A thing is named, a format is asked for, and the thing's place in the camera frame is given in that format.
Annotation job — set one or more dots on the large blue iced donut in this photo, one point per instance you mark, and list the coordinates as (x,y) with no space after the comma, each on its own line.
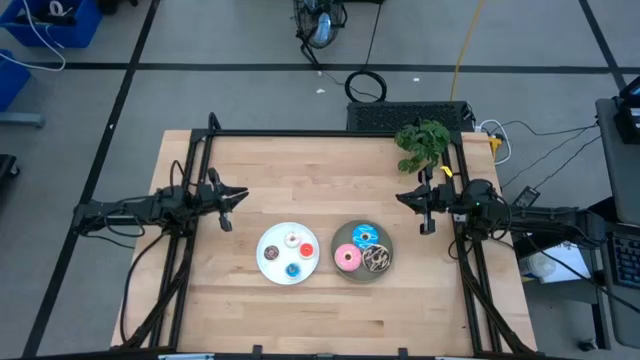
(372,232)

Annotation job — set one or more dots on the small red iced donut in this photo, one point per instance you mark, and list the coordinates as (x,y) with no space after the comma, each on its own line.
(310,252)

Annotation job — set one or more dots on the small white iced donut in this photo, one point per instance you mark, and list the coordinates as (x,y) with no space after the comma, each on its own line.
(289,242)

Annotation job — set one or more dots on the black desk device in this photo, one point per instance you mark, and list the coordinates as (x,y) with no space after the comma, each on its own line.
(630,120)

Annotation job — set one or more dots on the white round plate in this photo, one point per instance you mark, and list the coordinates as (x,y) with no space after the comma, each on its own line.
(288,255)

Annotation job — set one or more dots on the green potted plant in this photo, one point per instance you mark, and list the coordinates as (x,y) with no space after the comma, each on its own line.
(425,142)

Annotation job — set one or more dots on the large pink iced donut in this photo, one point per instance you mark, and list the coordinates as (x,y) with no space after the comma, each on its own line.
(340,260)

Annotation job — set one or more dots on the black diagonal bar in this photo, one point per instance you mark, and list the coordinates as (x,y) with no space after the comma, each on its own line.
(609,206)

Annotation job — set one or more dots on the grey desk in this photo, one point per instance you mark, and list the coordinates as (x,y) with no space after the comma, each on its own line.
(625,170)

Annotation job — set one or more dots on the yellow tag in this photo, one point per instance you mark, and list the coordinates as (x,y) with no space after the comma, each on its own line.
(446,172)

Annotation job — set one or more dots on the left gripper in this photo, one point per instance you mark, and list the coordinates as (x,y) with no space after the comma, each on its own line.
(212,195)

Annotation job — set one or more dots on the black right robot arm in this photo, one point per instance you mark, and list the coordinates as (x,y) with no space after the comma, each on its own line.
(540,217)

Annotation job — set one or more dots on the white cup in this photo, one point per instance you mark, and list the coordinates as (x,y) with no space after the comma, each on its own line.
(539,265)

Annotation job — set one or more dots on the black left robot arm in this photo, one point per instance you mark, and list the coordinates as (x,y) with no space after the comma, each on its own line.
(115,212)

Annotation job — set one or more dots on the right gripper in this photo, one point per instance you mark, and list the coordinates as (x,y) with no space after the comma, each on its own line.
(440,197)

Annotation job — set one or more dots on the large chocolate donut white drizzle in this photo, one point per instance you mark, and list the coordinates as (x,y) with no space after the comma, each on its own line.
(382,262)

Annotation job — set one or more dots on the black computer tower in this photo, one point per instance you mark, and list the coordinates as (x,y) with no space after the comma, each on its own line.
(380,116)

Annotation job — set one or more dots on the black aluminium table frame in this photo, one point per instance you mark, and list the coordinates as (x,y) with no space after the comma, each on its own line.
(325,133)

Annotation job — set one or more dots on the black chair base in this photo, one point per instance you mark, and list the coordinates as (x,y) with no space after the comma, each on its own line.
(6,165)

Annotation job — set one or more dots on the white paper sheet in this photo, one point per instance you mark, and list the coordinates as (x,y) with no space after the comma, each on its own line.
(575,256)

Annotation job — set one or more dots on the grey stand base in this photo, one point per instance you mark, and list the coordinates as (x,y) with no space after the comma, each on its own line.
(20,120)

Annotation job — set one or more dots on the small chocolate iced donut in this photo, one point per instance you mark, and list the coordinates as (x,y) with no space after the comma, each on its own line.
(267,255)

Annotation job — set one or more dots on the black floor fan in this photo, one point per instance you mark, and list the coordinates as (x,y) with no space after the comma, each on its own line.
(320,25)

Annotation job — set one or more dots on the small black floor object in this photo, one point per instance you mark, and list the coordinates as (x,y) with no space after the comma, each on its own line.
(587,345)

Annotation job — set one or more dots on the black table bracket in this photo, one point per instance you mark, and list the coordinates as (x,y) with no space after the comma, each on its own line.
(257,352)
(402,354)

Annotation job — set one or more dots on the small blue sprinkled donut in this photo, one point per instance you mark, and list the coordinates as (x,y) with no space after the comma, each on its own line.
(289,273)

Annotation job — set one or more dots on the black power brick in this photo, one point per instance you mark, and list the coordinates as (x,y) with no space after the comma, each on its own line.
(525,197)

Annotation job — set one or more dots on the grey laptop with keyboard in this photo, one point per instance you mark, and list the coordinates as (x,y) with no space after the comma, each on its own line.
(607,310)

